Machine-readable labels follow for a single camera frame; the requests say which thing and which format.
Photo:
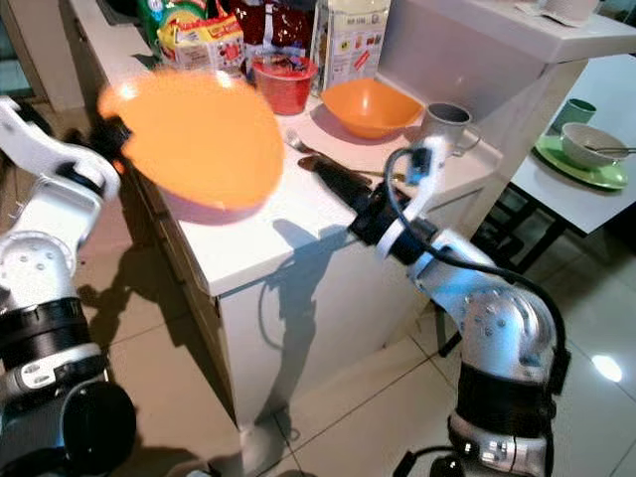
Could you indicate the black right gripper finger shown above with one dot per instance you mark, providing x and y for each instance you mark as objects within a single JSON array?
[{"x": 336, "y": 181}]

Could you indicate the orange plastic plate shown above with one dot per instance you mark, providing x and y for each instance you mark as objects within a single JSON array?
[{"x": 199, "y": 144}]

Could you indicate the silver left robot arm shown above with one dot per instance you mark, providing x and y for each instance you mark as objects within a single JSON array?
[{"x": 50, "y": 288}]

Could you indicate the metal fork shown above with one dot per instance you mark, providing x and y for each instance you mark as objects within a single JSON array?
[{"x": 298, "y": 144}]

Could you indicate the orange plastic bowl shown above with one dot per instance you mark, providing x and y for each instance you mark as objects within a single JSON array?
[{"x": 370, "y": 104}]

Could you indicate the white kitchen island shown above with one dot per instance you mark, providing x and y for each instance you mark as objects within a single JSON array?
[{"x": 308, "y": 298}]

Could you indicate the red plastic bowl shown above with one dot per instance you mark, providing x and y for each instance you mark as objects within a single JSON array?
[{"x": 283, "y": 84}]

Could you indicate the green snack pack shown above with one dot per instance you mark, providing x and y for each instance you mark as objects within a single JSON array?
[{"x": 174, "y": 20}]

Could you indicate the colourful juice carton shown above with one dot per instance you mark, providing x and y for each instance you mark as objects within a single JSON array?
[{"x": 209, "y": 42}]

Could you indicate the green plate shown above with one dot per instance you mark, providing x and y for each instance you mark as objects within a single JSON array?
[{"x": 556, "y": 159}]

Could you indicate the green mug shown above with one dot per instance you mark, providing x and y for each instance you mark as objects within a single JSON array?
[{"x": 571, "y": 114}]

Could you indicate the white ceramic bowl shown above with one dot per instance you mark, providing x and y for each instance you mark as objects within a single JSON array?
[{"x": 591, "y": 149}]

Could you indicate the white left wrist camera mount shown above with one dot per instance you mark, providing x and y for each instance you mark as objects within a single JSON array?
[{"x": 50, "y": 149}]

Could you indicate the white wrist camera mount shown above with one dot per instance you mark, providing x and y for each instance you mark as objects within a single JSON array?
[
  {"x": 432, "y": 169},
  {"x": 50, "y": 149}
]

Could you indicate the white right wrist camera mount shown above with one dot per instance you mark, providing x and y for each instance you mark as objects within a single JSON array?
[{"x": 432, "y": 169}]

